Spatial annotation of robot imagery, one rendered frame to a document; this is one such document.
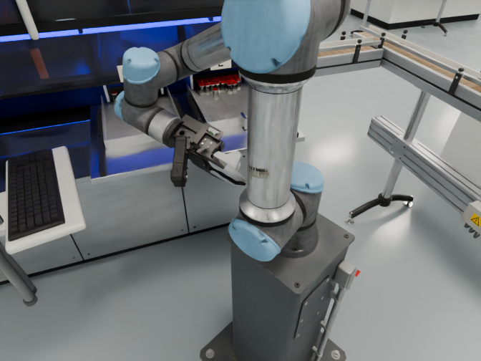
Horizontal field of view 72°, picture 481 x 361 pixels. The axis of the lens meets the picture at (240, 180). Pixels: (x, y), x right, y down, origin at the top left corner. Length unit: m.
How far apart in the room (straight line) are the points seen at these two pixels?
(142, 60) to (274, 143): 0.35
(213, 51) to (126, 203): 1.07
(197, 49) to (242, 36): 0.31
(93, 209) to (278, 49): 1.36
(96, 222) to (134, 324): 0.51
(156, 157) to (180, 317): 0.88
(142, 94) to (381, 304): 1.49
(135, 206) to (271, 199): 1.13
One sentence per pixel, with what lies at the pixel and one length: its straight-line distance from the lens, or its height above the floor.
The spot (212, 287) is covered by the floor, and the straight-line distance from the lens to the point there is 1.76.
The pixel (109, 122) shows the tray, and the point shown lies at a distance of 1.30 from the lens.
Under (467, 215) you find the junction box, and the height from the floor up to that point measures 0.49.
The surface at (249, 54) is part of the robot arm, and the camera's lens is 0.46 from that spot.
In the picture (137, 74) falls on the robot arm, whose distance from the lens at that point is 0.74.
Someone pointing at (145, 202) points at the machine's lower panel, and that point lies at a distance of 1.66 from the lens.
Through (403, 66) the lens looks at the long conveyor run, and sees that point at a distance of 1.83.
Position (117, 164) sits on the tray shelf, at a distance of 1.08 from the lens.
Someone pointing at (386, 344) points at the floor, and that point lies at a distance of 1.75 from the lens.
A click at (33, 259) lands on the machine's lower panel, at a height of 0.19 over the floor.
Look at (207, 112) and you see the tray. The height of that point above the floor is 0.88.
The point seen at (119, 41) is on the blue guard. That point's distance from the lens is 1.29.
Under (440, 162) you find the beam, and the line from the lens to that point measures 1.83.
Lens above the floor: 1.49
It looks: 40 degrees down
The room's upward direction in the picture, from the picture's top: straight up
